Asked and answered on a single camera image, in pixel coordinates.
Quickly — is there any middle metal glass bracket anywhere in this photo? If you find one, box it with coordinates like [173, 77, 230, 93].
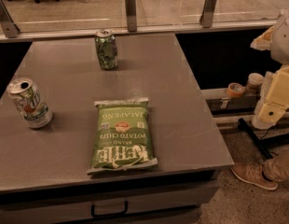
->
[125, 0, 137, 32]

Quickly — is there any green jalapeno chip bag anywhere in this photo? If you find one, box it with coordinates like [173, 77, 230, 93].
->
[87, 97, 158, 175]

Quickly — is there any tan shoe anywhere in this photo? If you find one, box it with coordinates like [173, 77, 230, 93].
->
[231, 163, 278, 191]

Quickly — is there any paper coffee cup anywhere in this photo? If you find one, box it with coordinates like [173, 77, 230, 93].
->
[245, 73, 264, 93]

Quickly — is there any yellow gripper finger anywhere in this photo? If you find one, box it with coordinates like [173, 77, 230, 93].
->
[252, 65, 289, 130]

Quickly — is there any left metal glass bracket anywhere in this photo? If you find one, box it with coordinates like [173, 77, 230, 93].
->
[0, 0, 20, 38]

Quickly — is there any metal glass bracket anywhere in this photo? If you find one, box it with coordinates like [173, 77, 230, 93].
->
[0, 0, 20, 38]
[125, 0, 137, 32]
[200, 0, 217, 28]

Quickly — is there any black drawer handle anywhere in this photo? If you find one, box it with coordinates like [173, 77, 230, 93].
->
[90, 201, 129, 219]

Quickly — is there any grey side shelf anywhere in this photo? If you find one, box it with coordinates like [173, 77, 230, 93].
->
[201, 88, 260, 113]

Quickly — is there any green soda can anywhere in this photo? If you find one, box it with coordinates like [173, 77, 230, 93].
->
[95, 30, 117, 70]

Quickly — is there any black floor stand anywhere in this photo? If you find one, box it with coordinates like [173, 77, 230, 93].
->
[238, 118, 289, 160]

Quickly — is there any orange tape roll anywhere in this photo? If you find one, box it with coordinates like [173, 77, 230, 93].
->
[227, 82, 245, 98]

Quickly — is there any khaki trouser leg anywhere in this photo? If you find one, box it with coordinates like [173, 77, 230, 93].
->
[263, 149, 289, 182]

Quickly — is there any white 7up soda can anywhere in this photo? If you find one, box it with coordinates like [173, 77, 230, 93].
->
[6, 77, 53, 129]

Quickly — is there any right metal glass bracket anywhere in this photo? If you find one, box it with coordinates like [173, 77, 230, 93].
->
[200, 0, 217, 28]

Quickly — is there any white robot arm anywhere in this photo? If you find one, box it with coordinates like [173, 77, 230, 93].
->
[251, 10, 289, 130]

